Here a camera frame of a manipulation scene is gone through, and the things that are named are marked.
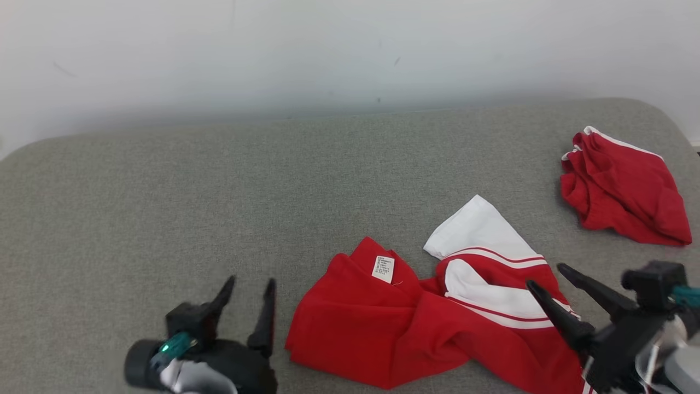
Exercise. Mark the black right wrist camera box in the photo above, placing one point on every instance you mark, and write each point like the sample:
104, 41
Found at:
653, 282

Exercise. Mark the red shorts with white trim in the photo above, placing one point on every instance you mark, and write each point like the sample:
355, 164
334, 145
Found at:
618, 191

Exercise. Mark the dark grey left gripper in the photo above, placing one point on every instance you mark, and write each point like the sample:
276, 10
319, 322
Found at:
251, 369

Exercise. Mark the grey fabric sofa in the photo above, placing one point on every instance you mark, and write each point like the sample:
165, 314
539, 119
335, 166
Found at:
219, 208

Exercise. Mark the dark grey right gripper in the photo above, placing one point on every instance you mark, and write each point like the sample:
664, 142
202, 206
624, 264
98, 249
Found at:
623, 345

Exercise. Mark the red Bulls 23 jersey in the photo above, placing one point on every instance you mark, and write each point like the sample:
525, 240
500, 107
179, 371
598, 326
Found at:
355, 328

